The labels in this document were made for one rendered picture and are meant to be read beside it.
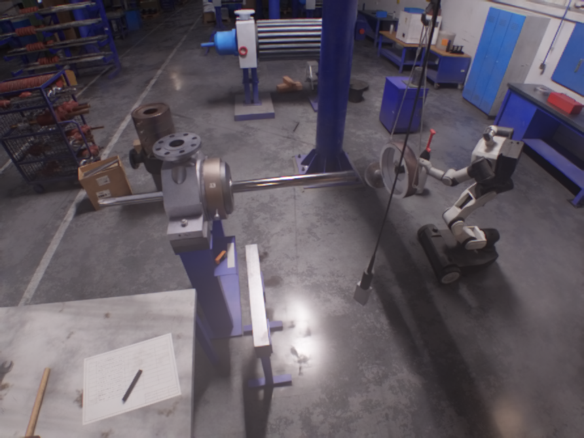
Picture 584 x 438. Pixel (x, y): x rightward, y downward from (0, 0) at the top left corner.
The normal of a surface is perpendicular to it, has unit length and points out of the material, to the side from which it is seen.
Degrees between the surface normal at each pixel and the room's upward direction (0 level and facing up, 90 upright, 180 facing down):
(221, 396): 0
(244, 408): 0
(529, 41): 90
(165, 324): 0
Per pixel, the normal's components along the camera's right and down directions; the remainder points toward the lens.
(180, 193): 0.11, -0.03
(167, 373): 0.00, -0.73
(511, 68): 0.14, 0.68
